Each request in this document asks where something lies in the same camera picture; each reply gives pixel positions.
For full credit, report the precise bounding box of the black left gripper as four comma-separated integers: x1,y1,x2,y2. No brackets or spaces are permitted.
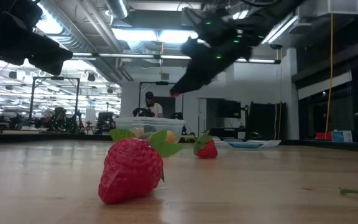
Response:
0,0,73,76

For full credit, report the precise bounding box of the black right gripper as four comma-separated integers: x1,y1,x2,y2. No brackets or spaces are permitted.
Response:
170,7,262,96

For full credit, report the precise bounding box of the blue-rimmed clear tupperware lid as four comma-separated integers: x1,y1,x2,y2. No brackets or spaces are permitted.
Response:
224,139,282,149

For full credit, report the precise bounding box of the clear plastic tupperware container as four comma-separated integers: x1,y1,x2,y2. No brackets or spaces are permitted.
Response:
114,116,186,144

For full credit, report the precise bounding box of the white ceiling light strip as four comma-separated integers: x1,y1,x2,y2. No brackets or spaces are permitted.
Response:
71,51,281,65

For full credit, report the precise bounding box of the person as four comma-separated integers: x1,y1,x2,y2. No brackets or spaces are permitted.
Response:
143,91,164,118

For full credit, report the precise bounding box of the black standing panel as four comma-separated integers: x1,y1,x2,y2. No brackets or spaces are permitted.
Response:
247,101,287,139

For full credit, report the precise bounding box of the small distant black monitor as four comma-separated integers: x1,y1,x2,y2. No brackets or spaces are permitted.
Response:
97,111,114,125

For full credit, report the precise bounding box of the red box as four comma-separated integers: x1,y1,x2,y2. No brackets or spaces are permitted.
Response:
314,132,333,141

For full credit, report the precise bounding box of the blue white box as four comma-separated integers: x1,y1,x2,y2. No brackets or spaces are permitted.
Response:
331,130,353,143

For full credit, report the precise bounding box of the black distant rig frame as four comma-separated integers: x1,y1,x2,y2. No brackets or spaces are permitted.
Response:
29,76,81,123
138,81,185,121

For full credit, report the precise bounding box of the black wall screen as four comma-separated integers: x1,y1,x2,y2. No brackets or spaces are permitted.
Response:
218,100,242,119

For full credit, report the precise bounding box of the black aluminium table frame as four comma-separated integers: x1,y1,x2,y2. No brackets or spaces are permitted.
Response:
0,129,358,154

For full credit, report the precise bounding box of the yellow hanging cable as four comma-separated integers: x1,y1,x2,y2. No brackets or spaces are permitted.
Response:
324,14,335,140

